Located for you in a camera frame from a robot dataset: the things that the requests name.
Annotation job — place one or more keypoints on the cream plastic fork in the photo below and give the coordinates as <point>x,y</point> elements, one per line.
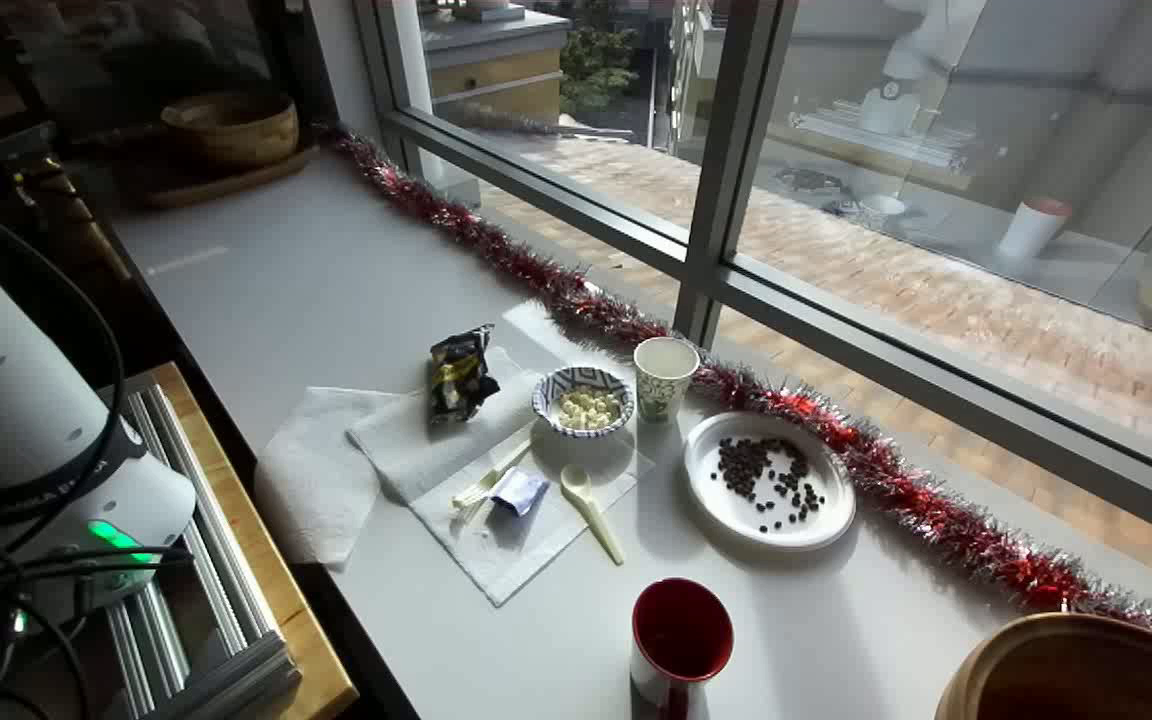
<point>482,489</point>

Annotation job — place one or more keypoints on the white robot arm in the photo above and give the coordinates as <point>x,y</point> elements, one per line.
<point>86,508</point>

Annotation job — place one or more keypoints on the black popcorn snack bag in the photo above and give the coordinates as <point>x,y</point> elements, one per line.
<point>459,374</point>

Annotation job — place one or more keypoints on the large wooden bowl near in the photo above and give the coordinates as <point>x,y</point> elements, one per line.
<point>1052,666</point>

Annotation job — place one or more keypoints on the white paper cup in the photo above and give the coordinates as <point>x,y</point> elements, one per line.
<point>665,371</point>

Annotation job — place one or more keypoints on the cream plastic spoon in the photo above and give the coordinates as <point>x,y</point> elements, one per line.
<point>590,508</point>

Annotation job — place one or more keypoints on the white paper towel upper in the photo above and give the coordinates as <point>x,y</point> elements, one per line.
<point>427,467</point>

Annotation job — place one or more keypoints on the white paper towel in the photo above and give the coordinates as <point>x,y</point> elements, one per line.
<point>427,467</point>
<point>314,484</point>

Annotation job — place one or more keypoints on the white plate with beans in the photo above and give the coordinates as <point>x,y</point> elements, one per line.
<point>768,481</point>

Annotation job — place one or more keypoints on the red silver tinsel garland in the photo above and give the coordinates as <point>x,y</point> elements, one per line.
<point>915,503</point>

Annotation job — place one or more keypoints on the red white mug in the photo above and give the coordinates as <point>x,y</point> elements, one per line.
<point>682,639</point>

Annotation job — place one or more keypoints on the white paper towel lower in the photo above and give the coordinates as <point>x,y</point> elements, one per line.
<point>314,484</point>

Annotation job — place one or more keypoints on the wooden board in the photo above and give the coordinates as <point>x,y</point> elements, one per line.
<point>324,691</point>

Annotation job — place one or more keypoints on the grey aluminium rail frame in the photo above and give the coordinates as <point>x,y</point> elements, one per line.
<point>203,639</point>

